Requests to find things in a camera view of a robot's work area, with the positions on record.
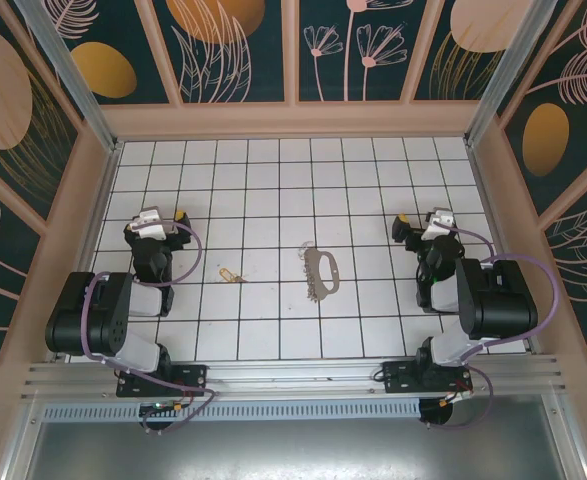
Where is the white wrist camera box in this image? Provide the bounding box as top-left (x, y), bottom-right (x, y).
top-left (131, 207), bottom-right (168, 239)
top-left (421, 208), bottom-right (457, 242)

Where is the aluminium frame post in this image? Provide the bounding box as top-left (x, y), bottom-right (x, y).
top-left (465, 0), bottom-right (582, 146)
top-left (12, 0), bottom-right (120, 152)

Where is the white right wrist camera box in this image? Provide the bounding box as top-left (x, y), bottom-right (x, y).
top-left (421, 208), bottom-right (457, 242)

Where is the aluminium table edge rail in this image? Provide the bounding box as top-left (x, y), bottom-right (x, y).
top-left (72, 141), bottom-right (124, 276)
top-left (465, 142), bottom-right (542, 354)

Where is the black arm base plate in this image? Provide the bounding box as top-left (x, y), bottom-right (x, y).
top-left (116, 363), bottom-right (208, 399)
top-left (381, 360), bottom-right (474, 397)

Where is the yellow connector with red wires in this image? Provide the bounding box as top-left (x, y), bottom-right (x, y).
top-left (437, 382), bottom-right (475, 409)
top-left (172, 380), bottom-right (198, 416)

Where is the grey slotted cable duct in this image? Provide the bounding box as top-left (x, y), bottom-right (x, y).
top-left (40, 399), bottom-right (423, 422)

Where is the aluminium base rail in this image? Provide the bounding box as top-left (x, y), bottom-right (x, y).
top-left (22, 355), bottom-right (567, 401)

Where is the small circuit board with LED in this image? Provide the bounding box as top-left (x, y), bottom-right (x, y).
top-left (140, 398), bottom-right (174, 416)

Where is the grey metal sheet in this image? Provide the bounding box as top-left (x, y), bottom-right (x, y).
top-left (22, 418), bottom-right (567, 480)

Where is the clear plastic zip bag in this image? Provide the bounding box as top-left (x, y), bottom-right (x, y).
top-left (302, 248), bottom-right (342, 303)

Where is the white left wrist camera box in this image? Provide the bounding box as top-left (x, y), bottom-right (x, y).
top-left (131, 207), bottom-right (168, 239)

